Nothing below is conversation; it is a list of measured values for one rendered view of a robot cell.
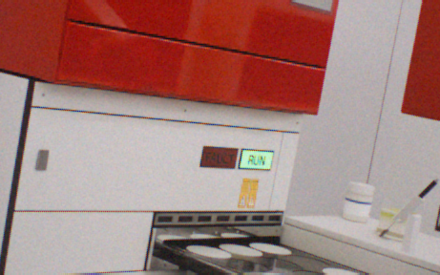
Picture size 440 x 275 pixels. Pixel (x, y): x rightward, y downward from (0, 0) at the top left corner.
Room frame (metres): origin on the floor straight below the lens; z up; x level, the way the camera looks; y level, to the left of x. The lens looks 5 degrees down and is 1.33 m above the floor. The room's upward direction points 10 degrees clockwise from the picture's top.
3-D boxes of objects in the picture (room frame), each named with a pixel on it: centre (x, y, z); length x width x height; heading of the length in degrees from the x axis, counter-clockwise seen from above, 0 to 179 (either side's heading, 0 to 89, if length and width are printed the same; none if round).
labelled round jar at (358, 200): (2.50, -0.39, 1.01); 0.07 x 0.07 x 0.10
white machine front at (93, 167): (2.06, 0.08, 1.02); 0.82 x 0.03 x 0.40; 138
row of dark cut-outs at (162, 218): (2.19, -0.04, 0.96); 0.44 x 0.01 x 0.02; 138
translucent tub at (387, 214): (2.32, -0.47, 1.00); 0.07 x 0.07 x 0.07; 52
